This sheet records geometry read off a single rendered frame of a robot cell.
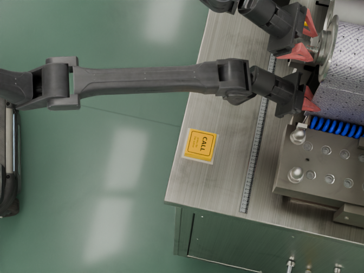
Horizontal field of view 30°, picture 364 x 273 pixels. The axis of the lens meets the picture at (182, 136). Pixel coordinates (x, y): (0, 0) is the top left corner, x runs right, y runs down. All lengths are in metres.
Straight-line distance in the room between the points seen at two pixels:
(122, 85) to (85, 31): 1.48
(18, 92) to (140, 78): 0.25
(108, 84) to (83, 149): 1.28
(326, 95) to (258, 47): 0.37
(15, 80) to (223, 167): 0.58
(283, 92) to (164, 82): 0.28
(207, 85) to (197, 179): 0.34
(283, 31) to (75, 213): 1.47
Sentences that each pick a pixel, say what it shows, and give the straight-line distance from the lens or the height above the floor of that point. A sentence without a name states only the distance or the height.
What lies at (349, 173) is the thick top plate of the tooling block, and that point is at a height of 1.03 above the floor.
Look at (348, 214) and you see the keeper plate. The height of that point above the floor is 1.00.
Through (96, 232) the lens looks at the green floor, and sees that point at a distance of 2.62.
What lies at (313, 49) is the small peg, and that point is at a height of 1.27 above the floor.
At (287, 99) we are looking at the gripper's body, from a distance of 1.56.
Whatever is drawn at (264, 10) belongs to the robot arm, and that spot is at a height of 1.39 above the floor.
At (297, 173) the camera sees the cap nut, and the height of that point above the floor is 1.07.
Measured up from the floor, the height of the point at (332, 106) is 1.10.
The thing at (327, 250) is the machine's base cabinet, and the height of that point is 0.73.
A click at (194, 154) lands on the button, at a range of 1.71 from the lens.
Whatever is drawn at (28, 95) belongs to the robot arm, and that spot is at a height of 1.23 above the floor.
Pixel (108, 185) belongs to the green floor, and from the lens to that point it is 2.66.
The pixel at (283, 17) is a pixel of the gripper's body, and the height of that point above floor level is 1.36.
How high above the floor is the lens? 2.56
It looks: 71 degrees down
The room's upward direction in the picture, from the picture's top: 3 degrees clockwise
